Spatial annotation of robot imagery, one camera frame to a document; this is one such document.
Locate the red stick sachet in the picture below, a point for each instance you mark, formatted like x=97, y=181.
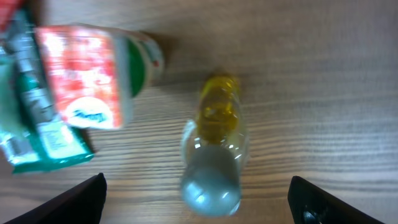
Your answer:
x=7, y=9

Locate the yellow oil bottle silver cap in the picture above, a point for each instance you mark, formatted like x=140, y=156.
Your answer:
x=215, y=148

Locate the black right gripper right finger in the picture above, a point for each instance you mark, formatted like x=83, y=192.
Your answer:
x=310, y=204

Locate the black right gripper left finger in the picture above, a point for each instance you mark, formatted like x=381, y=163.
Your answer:
x=82, y=204

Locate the green white gloves packet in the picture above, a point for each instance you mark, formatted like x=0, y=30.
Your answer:
x=33, y=136

